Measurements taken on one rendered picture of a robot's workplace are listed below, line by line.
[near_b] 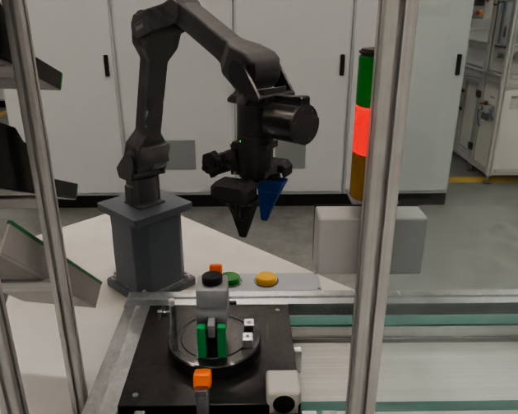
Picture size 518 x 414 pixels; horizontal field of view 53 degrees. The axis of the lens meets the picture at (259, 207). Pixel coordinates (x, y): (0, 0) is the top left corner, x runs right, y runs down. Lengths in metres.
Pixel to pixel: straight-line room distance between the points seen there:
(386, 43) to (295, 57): 3.16
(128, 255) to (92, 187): 2.91
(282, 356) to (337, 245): 0.27
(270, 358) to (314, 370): 0.10
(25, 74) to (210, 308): 0.38
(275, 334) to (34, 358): 0.45
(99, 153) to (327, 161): 1.66
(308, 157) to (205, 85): 0.90
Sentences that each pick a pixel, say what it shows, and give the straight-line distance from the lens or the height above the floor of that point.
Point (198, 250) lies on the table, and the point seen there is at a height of 0.86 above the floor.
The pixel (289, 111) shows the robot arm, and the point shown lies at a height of 1.32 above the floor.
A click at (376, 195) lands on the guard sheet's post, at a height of 1.28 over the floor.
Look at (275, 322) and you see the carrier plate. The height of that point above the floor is 0.97.
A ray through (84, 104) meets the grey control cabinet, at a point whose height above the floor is 0.79.
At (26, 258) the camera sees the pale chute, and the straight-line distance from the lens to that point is 0.72.
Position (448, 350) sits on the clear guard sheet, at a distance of 0.67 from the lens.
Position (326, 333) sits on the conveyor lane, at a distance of 0.92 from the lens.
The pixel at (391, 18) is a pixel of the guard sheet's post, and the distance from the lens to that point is 0.50.
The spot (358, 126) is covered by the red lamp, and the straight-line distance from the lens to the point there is 0.55.
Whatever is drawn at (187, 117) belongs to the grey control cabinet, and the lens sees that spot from 3.73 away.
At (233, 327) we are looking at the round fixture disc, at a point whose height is 0.99.
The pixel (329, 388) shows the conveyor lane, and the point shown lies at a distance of 0.83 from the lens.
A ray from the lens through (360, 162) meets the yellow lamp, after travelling 0.55.
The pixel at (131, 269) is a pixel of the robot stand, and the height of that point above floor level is 0.93.
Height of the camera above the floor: 1.46
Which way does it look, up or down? 22 degrees down
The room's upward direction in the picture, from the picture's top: straight up
